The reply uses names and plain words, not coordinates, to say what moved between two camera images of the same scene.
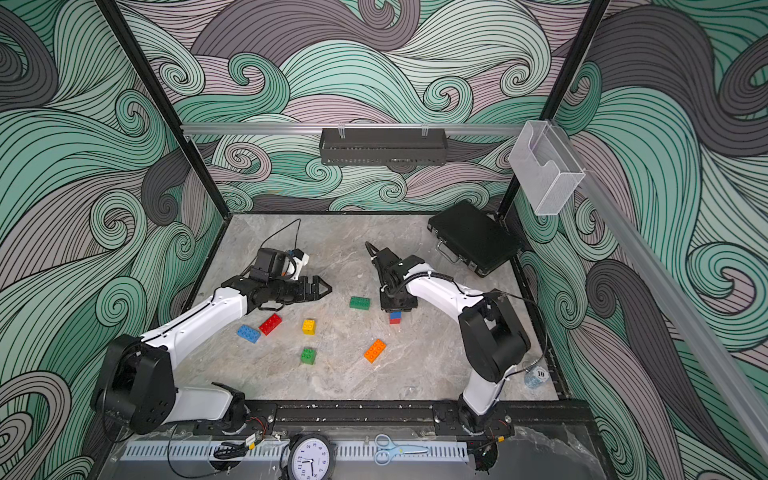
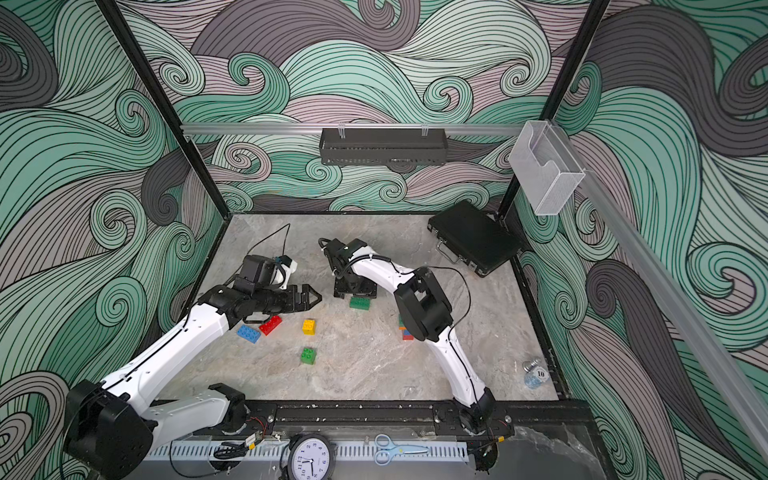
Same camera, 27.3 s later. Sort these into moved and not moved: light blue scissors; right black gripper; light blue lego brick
Moved: right black gripper
Not moved: light blue scissors; light blue lego brick
